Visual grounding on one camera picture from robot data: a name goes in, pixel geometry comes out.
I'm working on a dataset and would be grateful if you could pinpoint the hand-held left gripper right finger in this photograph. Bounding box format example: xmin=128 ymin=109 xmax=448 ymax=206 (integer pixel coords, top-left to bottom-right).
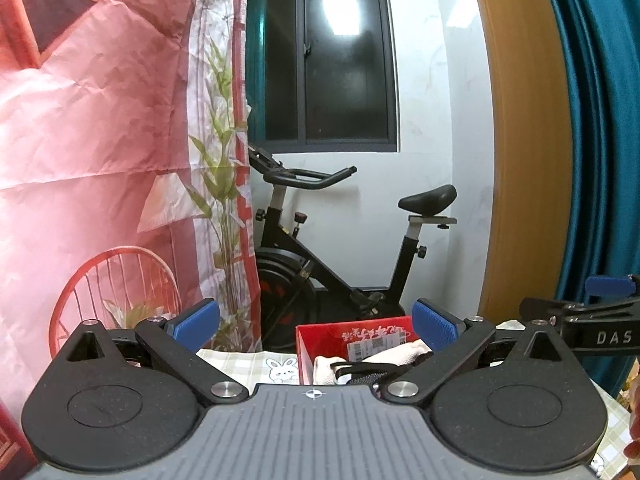
xmin=382 ymin=299 xmax=583 ymax=409

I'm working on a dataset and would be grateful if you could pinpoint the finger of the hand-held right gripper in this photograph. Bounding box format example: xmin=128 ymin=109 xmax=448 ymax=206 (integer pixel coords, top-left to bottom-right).
xmin=584 ymin=273 xmax=640 ymax=304
xmin=519 ymin=297 xmax=592 ymax=318

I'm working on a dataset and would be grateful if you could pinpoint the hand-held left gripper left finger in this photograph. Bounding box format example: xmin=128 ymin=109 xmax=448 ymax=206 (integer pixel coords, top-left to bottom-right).
xmin=62 ymin=299 xmax=250 ymax=408

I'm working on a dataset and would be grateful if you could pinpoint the black padded fabric wrap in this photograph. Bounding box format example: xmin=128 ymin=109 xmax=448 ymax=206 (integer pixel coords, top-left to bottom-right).
xmin=334 ymin=361 xmax=402 ymax=387

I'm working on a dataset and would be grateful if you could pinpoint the red cardboard box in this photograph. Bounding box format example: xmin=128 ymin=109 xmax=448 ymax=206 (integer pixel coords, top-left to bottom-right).
xmin=295 ymin=316 xmax=437 ymax=387

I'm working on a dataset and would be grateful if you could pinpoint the white knitted cloth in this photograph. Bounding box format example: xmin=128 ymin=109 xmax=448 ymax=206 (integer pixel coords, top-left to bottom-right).
xmin=313 ymin=342 xmax=432 ymax=387

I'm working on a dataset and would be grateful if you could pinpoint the person's right hand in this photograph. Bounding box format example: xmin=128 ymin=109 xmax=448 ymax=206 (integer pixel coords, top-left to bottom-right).
xmin=627 ymin=372 xmax=640 ymax=457

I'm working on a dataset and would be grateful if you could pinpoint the checked rabbit print tablecloth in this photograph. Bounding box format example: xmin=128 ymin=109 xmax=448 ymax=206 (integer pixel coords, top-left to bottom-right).
xmin=195 ymin=319 xmax=632 ymax=480

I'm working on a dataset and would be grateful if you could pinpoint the black exercise bike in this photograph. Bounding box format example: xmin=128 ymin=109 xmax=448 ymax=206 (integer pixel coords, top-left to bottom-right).
xmin=247 ymin=142 xmax=459 ymax=352

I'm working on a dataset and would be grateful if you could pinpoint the wide teal curtain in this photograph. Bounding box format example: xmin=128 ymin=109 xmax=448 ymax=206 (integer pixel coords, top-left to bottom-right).
xmin=537 ymin=0 xmax=640 ymax=397

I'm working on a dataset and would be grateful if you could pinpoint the red printed backdrop cloth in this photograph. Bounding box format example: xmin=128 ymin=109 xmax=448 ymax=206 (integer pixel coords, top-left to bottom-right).
xmin=0 ymin=0 xmax=264 ymax=462

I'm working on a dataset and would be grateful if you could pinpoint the dark framed window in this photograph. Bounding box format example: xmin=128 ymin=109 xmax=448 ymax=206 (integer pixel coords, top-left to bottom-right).
xmin=235 ymin=0 xmax=402 ymax=154

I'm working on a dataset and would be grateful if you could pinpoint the narrow teal curtain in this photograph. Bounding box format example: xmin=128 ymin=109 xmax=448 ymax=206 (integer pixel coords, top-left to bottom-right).
xmin=244 ymin=0 xmax=269 ymax=152

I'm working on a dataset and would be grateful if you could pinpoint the wooden door frame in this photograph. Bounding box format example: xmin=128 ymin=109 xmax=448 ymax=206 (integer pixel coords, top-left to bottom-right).
xmin=465 ymin=0 xmax=589 ymax=324

